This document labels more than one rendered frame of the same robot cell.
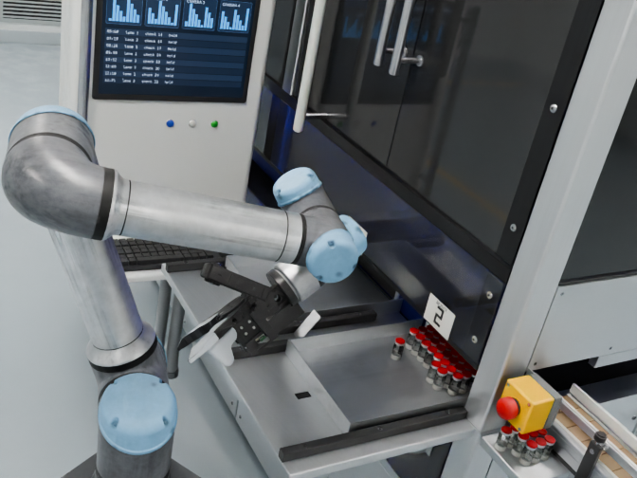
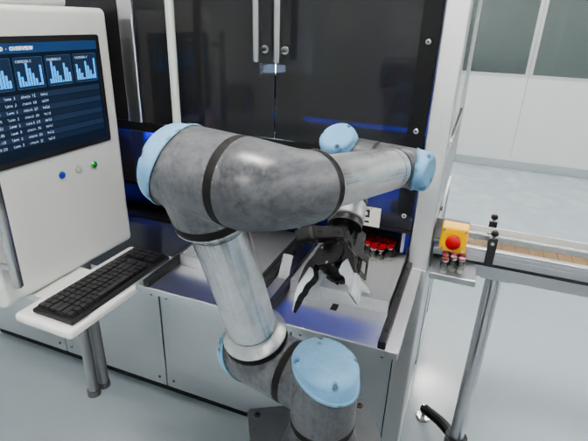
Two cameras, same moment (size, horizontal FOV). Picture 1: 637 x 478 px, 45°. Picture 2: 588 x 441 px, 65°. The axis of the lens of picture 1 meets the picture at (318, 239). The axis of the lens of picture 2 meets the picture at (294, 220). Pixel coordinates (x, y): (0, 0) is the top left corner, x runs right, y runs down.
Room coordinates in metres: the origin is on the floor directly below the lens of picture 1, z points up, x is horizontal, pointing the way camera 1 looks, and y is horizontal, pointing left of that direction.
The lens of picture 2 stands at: (0.44, 0.64, 1.54)
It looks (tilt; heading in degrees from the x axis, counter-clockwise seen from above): 24 degrees down; 324
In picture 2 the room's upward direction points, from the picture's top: 2 degrees clockwise
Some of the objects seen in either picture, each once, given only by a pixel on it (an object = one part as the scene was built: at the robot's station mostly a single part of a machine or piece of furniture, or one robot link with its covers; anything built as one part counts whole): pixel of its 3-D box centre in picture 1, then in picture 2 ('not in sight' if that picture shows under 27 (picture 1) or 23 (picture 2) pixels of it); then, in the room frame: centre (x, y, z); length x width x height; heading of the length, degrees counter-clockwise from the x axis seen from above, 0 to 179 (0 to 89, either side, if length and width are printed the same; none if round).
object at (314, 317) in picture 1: (286, 328); (278, 275); (1.34, 0.03, 0.91); 0.14 x 0.03 x 0.06; 124
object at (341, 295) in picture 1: (312, 284); (247, 243); (1.56, -0.01, 0.90); 0.34 x 0.26 x 0.04; 123
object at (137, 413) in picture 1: (136, 426); (321, 384); (0.92, 0.22, 0.96); 0.13 x 0.12 x 0.14; 20
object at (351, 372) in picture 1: (389, 372); (354, 266); (1.28, -0.19, 0.90); 0.34 x 0.26 x 0.04; 123
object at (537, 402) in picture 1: (528, 403); (454, 235); (1.13, -0.43, 1.00); 0.08 x 0.07 x 0.07; 123
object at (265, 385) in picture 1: (318, 339); (290, 273); (1.38, -0.04, 0.87); 0.70 x 0.48 x 0.02; 33
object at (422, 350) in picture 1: (432, 360); (363, 248); (1.34, -0.29, 0.91); 0.18 x 0.02 x 0.05; 33
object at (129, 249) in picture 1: (166, 250); (108, 279); (1.71, 0.38, 0.82); 0.40 x 0.14 x 0.02; 121
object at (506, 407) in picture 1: (509, 408); (452, 241); (1.11, -0.39, 1.00); 0.04 x 0.04 x 0.04; 33
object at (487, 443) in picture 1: (529, 455); (453, 269); (1.14, -0.47, 0.87); 0.14 x 0.13 x 0.02; 123
